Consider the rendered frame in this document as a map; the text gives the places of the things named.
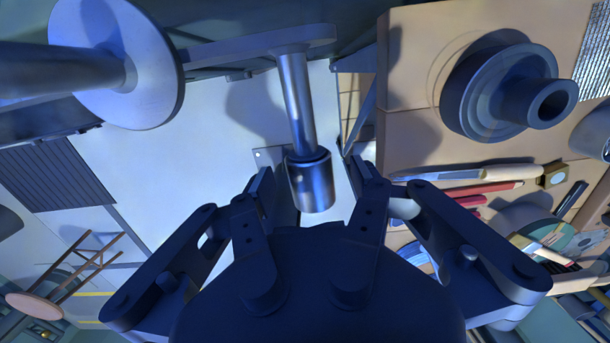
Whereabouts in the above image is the grey saw blade disc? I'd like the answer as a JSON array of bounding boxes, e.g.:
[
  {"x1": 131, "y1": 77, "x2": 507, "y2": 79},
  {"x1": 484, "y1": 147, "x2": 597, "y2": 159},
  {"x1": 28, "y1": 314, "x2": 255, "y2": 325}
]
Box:
[{"x1": 556, "y1": 228, "x2": 610, "y2": 259}]

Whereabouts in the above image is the wooden handled brush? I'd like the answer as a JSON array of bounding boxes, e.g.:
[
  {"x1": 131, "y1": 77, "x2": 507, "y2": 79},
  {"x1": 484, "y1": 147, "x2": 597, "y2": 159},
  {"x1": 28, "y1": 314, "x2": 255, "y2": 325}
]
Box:
[{"x1": 505, "y1": 231, "x2": 576, "y2": 268}]

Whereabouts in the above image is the blue tape roll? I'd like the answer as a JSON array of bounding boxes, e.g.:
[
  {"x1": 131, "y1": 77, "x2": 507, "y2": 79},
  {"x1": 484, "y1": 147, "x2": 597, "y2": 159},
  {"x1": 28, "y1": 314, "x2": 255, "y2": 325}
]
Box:
[{"x1": 394, "y1": 239, "x2": 438, "y2": 276}]

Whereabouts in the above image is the grey warp beam roller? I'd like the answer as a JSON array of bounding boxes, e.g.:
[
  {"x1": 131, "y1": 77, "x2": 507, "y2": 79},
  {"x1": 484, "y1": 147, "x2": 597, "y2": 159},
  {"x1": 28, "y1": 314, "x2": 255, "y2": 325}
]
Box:
[{"x1": 0, "y1": 40, "x2": 140, "y2": 101}]

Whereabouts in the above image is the silver mesh sheet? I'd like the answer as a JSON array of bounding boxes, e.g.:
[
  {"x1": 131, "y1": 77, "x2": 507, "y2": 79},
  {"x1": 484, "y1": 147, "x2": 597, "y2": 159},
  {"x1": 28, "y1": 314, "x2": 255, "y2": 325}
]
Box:
[{"x1": 570, "y1": 0, "x2": 610, "y2": 102}]

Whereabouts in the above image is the steel handwheel handle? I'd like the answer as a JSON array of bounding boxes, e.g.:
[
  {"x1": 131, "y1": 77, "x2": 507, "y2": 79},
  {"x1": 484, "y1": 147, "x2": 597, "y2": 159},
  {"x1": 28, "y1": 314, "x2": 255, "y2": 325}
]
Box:
[{"x1": 268, "y1": 43, "x2": 337, "y2": 214}]

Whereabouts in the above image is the dark ribbed panel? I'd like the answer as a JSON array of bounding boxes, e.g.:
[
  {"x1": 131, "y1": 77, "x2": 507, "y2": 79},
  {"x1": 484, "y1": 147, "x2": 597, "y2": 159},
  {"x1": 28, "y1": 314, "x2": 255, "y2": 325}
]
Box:
[{"x1": 0, "y1": 137, "x2": 118, "y2": 214}]

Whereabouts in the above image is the dark grey stepped pulley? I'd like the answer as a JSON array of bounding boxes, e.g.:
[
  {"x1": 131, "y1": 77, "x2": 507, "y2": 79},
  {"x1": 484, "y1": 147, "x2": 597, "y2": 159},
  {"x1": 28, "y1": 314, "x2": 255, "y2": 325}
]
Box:
[{"x1": 438, "y1": 29, "x2": 581, "y2": 144}]

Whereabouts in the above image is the grey cylinder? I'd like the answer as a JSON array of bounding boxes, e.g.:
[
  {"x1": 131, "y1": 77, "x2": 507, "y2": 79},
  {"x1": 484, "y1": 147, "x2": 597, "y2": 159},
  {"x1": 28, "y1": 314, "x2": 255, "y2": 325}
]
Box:
[{"x1": 567, "y1": 102, "x2": 610, "y2": 165}]

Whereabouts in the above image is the grey beam flange disc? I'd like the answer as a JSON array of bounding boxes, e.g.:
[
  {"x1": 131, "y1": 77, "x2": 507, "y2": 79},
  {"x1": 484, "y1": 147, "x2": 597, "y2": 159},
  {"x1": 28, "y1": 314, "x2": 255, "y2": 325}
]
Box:
[{"x1": 47, "y1": 0, "x2": 186, "y2": 131}]

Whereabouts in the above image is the brass square block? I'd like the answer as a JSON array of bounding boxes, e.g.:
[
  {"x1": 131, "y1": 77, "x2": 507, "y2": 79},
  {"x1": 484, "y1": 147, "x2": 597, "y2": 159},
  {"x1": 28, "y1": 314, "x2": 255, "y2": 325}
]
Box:
[{"x1": 539, "y1": 161, "x2": 570, "y2": 190}]

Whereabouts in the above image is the grey green grinding disc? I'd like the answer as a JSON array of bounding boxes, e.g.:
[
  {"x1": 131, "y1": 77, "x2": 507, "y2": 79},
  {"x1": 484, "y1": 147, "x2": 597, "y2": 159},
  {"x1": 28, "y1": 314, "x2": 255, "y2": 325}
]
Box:
[{"x1": 487, "y1": 202, "x2": 576, "y2": 254}]

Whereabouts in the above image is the dark flat bar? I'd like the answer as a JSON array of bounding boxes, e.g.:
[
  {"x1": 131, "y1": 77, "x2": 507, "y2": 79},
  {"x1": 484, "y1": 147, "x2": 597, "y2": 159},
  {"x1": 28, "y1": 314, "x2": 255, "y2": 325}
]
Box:
[{"x1": 552, "y1": 180, "x2": 590, "y2": 220}]

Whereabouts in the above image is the grey bracket plate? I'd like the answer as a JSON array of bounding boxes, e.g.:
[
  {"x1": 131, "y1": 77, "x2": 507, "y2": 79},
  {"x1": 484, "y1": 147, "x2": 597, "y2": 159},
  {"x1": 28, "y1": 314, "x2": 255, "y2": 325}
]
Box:
[{"x1": 251, "y1": 143, "x2": 294, "y2": 174}]

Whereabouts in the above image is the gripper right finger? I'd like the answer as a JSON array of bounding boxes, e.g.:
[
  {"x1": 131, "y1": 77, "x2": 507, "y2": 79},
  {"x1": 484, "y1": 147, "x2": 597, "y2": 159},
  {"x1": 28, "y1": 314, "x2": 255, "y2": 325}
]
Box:
[{"x1": 328, "y1": 154, "x2": 554, "y2": 331}]

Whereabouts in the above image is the wooden stool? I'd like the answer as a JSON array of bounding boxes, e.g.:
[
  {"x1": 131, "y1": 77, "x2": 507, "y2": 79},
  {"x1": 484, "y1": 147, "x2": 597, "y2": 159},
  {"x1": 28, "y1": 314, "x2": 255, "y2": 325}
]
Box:
[{"x1": 4, "y1": 229, "x2": 128, "y2": 322}]

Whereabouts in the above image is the wooden handled knife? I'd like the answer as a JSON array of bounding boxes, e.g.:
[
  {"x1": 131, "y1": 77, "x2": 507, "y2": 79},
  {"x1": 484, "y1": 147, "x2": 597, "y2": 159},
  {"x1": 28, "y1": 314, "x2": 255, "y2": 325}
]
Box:
[{"x1": 387, "y1": 162, "x2": 545, "y2": 184}]

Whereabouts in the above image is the tan wooden bench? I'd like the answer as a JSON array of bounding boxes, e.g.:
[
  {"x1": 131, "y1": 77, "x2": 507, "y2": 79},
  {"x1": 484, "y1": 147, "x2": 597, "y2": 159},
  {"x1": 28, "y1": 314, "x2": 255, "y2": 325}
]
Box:
[{"x1": 375, "y1": 0, "x2": 610, "y2": 267}]

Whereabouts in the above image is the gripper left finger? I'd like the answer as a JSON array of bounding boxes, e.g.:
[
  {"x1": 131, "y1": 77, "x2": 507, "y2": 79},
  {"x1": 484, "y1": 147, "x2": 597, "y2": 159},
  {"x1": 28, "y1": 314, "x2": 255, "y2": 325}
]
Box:
[{"x1": 98, "y1": 166, "x2": 290, "y2": 335}]

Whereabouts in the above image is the red pencil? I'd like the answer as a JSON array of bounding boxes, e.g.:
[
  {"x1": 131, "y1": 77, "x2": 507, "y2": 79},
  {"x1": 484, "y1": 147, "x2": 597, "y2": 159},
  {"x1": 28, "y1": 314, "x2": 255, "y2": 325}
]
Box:
[{"x1": 442, "y1": 179, "x2": 526, "y2": 199}]

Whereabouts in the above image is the short red crayon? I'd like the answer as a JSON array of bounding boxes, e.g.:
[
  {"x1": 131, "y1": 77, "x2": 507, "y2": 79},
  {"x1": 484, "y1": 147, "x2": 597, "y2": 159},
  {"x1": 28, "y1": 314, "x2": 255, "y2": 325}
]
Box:
[{"x1": 452, "y1": 193, "x2": 488, "y2": 207}]

